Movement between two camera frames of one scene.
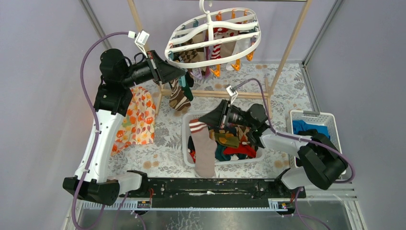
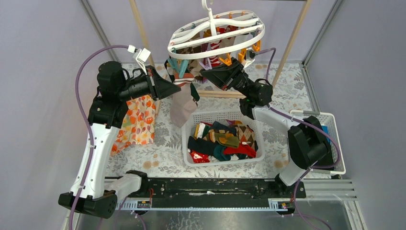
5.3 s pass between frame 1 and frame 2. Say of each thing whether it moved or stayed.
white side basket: stayed
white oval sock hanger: moved
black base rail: stayed
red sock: stayed
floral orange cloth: stayed
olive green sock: stayed
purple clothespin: moved
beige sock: moved
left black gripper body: moved
